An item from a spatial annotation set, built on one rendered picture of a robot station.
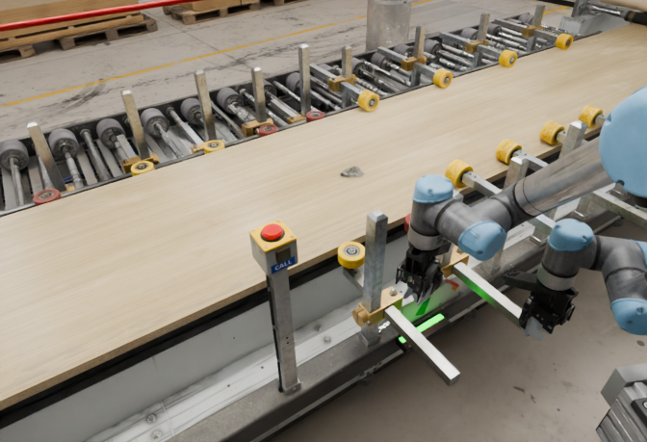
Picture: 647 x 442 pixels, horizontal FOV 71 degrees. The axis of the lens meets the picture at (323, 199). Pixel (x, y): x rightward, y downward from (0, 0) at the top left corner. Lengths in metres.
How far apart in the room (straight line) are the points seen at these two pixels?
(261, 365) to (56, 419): 0.52
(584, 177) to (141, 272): 1.08
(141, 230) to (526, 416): 1.63
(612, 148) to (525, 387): 1.72
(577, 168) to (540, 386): 1.54
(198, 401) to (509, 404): 1.30
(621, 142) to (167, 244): 1.16
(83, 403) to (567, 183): 1.16
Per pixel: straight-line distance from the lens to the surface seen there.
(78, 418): 1.38
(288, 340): 1.11
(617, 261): 1.07
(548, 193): 0.88
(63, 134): 2.32
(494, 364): 2.27
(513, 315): 1.29
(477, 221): 0.87
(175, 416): 1.39
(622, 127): 0.60
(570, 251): 1.06
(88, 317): 1.30
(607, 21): 4.21
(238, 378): 1.41
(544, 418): 2.19
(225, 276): 1.27
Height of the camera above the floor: 1.80
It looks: 37 degrees down
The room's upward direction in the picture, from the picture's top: 1 degrees counter-clockwise
